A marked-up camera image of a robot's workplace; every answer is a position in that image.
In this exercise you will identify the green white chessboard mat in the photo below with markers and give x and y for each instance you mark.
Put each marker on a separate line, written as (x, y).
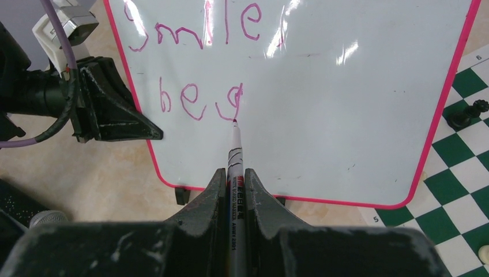
(451, 206)

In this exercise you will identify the black chess piece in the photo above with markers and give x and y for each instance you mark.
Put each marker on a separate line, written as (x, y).
(462, 119)

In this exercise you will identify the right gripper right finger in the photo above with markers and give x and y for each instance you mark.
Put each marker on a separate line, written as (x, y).
(269, 223)

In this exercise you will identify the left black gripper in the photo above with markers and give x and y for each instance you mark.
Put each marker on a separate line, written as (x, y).
(105, 109)

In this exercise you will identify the magenta whiteboard marker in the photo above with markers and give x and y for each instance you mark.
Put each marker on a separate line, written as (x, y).
(237, 225)

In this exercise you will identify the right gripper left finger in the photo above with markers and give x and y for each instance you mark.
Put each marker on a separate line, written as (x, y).
(199, 233)

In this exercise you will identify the white chess piece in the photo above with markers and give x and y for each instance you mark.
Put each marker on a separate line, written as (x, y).
(483, 254)
(423, 176)

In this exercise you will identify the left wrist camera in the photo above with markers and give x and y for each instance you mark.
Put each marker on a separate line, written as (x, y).
(62, 31)

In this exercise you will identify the black grey microphone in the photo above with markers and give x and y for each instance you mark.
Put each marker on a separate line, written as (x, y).
(48, 216)

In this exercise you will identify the pink framed whiteboard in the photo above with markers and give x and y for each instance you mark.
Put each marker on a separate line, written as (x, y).
(337, 101)

